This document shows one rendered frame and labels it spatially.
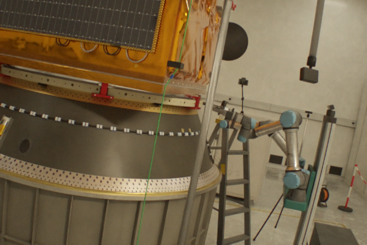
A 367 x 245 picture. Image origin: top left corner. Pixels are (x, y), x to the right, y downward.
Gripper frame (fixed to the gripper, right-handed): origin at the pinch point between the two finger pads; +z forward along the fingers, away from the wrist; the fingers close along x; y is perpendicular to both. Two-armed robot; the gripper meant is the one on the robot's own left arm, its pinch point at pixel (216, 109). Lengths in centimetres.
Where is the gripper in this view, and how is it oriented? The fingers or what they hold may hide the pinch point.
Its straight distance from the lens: 272.6
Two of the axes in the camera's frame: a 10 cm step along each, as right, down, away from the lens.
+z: -9.2, -3.6, 1.8
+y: 3.5, -9.3, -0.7
